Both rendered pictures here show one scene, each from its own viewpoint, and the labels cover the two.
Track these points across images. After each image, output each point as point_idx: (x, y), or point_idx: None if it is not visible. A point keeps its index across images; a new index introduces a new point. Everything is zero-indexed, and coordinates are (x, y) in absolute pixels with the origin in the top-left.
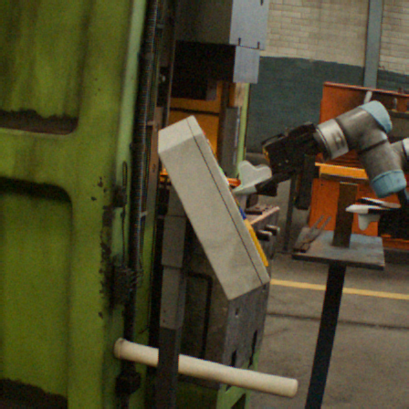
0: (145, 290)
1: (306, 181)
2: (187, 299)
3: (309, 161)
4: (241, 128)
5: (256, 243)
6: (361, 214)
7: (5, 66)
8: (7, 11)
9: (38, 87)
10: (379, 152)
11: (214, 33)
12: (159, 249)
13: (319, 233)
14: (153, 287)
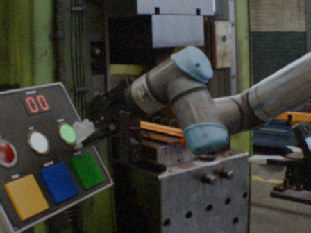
0: (107, 220)
1: (123, 137)
2: (146, 229)
3: (123, 117)
4: (243, 85)
5: (11, 197)
6: (261, 165)
7: (5, 53)
8: (2, 13)
9: (18, 66)
10: (182, 103)
11: (128, 6)
12: (123, 188)
13: None
14: (128, 216)
